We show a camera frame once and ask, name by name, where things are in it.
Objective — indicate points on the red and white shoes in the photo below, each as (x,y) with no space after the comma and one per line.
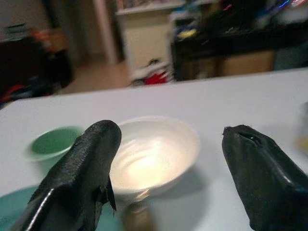
(154,74)

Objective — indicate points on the dark sofa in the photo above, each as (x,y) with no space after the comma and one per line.
(29,67)

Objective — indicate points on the teal plate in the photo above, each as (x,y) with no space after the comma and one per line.
(14,209)

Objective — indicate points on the cardboard box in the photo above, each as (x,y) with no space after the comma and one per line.
(245,63)

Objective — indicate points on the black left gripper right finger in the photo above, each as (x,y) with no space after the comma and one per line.
(267,175)

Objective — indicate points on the white ceramic bowl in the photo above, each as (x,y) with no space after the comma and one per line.
(154,156)

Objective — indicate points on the white cabinet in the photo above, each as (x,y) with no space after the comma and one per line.
(144,41)

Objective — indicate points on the black desk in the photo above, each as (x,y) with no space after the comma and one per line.
(231,41)

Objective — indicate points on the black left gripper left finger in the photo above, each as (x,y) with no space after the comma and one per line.
(79,173)

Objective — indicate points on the small green cup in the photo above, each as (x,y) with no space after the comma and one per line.
(51,145)

